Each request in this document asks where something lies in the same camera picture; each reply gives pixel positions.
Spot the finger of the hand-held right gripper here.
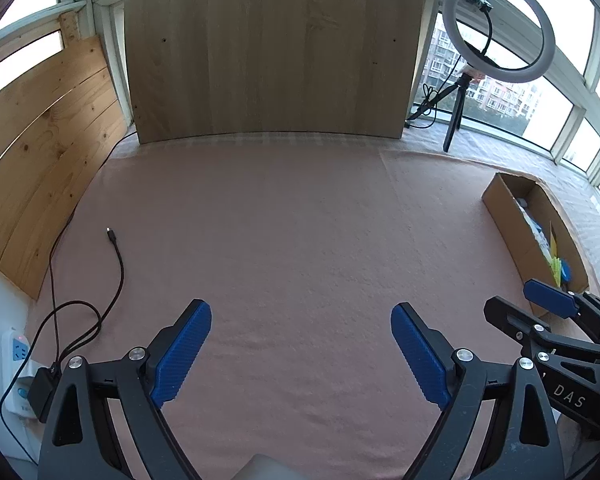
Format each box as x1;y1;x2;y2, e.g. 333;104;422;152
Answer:
523;279;600;346
484;296;600;366

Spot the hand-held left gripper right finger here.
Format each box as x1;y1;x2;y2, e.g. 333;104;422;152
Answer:
390;302;566;480

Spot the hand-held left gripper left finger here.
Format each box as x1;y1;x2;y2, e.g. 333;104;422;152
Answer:
37;299;213;480

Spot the white dotted tissue pack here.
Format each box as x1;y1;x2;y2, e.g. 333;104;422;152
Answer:
517;199;551;258

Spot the cardboard box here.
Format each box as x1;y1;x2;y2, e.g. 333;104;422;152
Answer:
481;172;591;318

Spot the black power adapter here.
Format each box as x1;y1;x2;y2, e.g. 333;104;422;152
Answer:
27;367;63;423

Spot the white power strip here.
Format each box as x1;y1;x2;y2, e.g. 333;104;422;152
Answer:
1;327;43;418

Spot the black tripod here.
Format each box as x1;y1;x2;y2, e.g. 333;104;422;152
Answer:
405;72;486;154

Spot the wooden plank panel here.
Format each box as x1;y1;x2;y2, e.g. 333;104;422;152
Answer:
0;12;133;301

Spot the light wooden board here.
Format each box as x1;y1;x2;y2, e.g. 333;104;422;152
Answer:
124;0;427;146

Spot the black charging cable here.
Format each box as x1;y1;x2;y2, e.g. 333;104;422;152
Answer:
0;227;126;461

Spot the black ring light cable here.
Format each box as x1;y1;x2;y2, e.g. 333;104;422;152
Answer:
405;85;438;131

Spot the white ring light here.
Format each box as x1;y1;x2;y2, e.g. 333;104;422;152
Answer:
441;0;558;82

